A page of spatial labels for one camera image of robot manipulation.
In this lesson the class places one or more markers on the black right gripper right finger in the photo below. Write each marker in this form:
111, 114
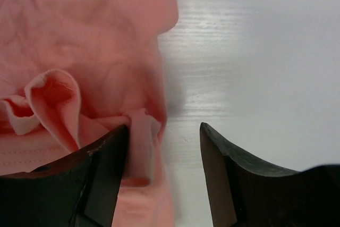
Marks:
244, 190

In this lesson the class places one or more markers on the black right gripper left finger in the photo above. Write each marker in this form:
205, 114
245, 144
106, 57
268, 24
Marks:
79, 189

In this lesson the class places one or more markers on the pink t shirt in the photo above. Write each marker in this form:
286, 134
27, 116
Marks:
72, 70

